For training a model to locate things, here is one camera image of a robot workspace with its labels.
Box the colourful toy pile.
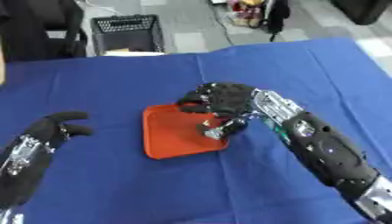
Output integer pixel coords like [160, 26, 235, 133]
[227, 0, 270, 29]

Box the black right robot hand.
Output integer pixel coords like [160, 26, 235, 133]
[176, 81, 259, 141]

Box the black office chair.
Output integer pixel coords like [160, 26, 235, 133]
[0, 0, 89, 63]

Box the orange square tray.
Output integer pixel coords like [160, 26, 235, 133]
[141, 102, 232, 160]

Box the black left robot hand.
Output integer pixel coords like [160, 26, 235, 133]
[21, 110, 95, 149]

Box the black bag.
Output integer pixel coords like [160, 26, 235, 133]
[327, 0, 392, 26]

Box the black mesh crate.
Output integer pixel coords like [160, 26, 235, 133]
[88, 13, 167, 57]

